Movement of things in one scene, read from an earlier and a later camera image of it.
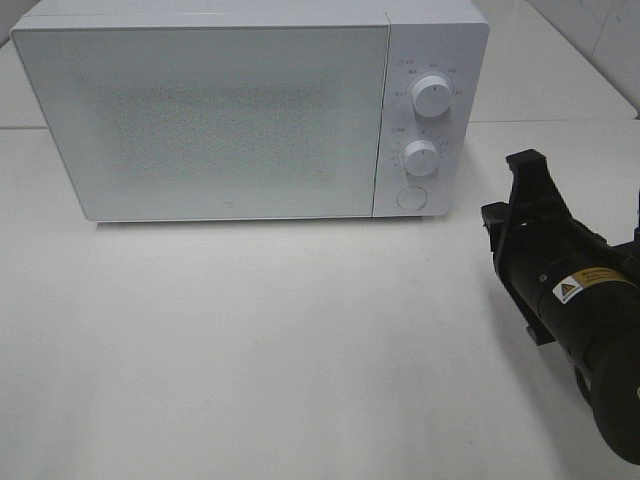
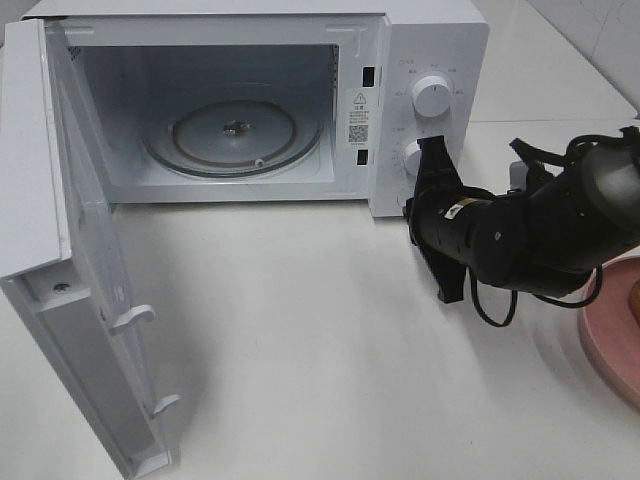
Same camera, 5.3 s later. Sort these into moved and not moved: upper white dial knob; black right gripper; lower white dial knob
Moved: black right gripper
Not moved: lower white dial knob; upper white dial knob
